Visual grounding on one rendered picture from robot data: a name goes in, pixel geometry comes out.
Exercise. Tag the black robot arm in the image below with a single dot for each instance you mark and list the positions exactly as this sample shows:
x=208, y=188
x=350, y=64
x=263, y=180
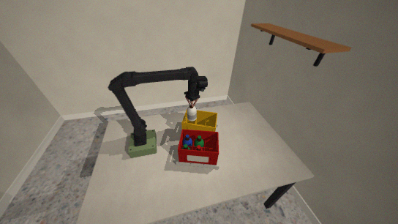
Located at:
x=127, y=79

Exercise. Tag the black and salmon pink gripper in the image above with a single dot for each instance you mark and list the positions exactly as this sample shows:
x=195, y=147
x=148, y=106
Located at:
x=191, y=96

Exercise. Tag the red bottle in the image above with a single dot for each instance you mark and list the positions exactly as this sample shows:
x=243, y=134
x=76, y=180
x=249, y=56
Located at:
x=199, y=148

